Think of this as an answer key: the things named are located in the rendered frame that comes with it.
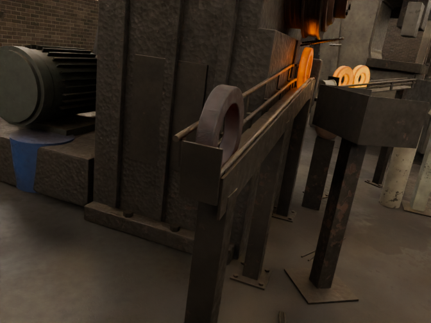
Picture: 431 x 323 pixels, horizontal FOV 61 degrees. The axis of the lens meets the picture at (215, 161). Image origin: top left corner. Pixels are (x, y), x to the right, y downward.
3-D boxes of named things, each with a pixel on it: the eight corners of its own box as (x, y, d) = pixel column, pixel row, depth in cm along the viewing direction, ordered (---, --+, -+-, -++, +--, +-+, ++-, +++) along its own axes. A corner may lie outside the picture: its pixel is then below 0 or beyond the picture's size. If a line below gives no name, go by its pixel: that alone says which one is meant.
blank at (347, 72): (333, 66, 203) (338, 66, 201) (351, 65, 211) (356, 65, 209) (329, 94, 209) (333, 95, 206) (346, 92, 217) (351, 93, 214)
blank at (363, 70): (351, 65, 211) (356, 65, 209) (367, 64, 220) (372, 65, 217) (346, 92, 217) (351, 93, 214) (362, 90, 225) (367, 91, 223)
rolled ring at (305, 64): (315, 49, 171) (308, 47, 172) (310, 47, 155) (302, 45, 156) (307, 88, 177) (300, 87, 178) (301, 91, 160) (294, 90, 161)
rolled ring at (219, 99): (249, 79, 75) (233, 77, 76) (216, 97, 59) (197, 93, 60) (238, 163, 82) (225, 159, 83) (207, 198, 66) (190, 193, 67)
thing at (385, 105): (315, 316, 121) (369, 95, 99) (281, 268, 145) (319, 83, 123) (367, 311, 126) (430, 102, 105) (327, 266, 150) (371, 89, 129)
